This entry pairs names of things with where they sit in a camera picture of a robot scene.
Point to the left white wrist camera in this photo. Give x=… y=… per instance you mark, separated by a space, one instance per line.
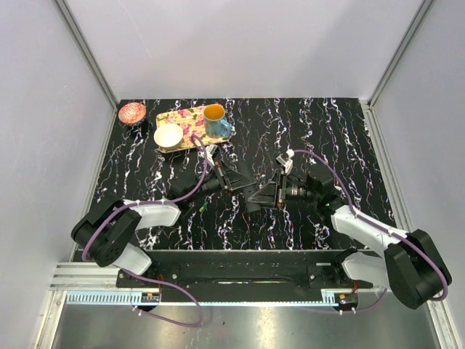
x=211 y=153

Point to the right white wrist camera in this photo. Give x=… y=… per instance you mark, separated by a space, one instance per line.
x=286 y=161

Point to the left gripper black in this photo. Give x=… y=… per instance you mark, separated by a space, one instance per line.
x=234 y=182

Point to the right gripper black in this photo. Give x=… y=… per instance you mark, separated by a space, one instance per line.
x=268 y=195

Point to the red patterned bowl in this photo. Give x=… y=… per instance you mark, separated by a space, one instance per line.
x=132 y=113

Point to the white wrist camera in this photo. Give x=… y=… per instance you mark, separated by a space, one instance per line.
x=211 y=153
x=286 y=161

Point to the blue mug orange inside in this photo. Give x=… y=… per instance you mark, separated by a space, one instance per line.
x=215 y=122

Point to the floral yellow tray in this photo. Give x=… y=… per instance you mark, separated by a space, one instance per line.
x=192 y=123

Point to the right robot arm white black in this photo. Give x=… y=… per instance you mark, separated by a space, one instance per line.
x=407 y=263

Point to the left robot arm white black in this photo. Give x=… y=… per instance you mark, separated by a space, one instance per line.
x=108 y=227

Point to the white small bowl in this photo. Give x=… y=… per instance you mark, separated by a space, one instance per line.
x=168 y=137

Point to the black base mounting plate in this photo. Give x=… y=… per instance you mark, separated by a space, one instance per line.
x=230 y=277

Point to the green orange battery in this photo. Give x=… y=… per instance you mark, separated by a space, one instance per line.
x=204 y=206

